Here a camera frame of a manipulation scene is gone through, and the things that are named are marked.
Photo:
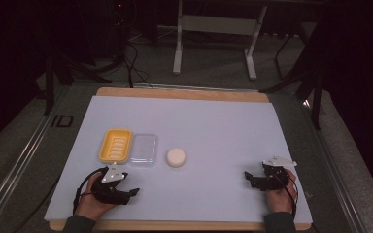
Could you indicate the metal floor rail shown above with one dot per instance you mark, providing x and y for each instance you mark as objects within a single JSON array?
[
  {"x": 335, "y": 168},
  {"x": 16, "y": 161}
]

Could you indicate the person's right hand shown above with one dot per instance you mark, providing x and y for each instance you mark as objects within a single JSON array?
[{"x": 281, "y": 199}]

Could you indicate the white table mat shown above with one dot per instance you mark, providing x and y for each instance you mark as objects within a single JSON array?
[{"x": 213, "y": 129}]

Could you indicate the yellow soap dish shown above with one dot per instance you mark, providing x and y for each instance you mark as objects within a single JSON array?
[{"x": 115, "y": 146}]

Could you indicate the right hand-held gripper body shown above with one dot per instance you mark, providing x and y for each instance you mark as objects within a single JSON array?
[{"x": 274, "y": 176}]

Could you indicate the person's left hand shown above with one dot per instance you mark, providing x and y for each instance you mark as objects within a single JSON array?
[{"x": 89, "y": 204}]

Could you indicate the white metal desk frame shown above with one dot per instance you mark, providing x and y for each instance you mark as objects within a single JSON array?
[{"x": 218, "y": 24}]

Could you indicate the black tripod stand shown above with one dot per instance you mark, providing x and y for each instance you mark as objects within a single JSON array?
[{"x": 314, "y": 87}]

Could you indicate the clear plastic container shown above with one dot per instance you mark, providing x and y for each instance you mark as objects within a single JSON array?
[{"x": 144, "y": 149}]

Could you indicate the white round soap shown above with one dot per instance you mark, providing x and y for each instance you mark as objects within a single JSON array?
[{"x": 176, "y": 157}]

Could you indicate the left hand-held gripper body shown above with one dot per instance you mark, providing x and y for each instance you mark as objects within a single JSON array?
[{"x": 110, "y": 191}]

